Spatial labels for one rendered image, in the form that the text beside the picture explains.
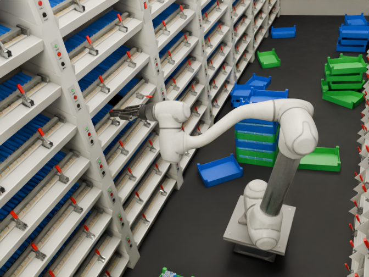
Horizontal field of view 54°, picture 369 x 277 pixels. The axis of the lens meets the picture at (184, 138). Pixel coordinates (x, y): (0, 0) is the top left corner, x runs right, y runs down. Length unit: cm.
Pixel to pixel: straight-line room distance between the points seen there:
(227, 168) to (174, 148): 128
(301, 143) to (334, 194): 124
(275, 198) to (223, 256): 71
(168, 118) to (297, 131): 56
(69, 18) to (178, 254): 153
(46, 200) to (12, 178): 22
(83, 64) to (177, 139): 53
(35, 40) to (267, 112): 100
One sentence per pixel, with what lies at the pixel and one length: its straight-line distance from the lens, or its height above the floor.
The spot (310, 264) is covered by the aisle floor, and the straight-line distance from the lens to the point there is 237.
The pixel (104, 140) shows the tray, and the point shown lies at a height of 91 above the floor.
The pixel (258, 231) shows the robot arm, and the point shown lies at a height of 45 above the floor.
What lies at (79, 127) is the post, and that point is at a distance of 169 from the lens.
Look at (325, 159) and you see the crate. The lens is 299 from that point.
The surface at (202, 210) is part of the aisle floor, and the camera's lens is 262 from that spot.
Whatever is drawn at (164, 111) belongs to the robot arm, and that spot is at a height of 107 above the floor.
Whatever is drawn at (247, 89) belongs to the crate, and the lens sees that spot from 368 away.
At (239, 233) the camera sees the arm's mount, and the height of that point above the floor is 23.
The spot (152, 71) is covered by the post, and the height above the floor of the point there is 100.
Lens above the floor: 196
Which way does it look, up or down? 37 degrees down
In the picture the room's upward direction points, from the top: 10 degrees counter-clockwise
